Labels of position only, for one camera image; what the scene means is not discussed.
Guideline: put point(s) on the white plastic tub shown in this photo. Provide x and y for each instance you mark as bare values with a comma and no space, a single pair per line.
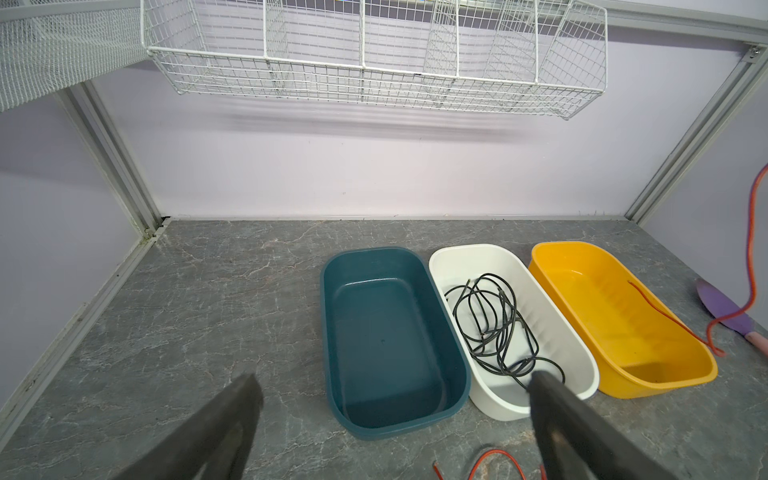
508,328

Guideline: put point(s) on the yellow plastic tub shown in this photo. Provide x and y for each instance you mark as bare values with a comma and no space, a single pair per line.
641,347

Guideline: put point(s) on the teal plastic tub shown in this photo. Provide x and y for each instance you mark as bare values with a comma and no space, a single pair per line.
393,363

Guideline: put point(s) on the small white mesh basket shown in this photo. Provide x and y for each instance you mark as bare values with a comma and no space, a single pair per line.
47,46

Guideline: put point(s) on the long white wire basket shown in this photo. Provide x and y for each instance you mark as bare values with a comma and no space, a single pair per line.
544,58

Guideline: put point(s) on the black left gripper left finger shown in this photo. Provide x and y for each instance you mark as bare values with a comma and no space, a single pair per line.
214,443

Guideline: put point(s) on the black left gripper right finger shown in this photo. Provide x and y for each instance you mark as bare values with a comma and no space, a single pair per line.
577,443

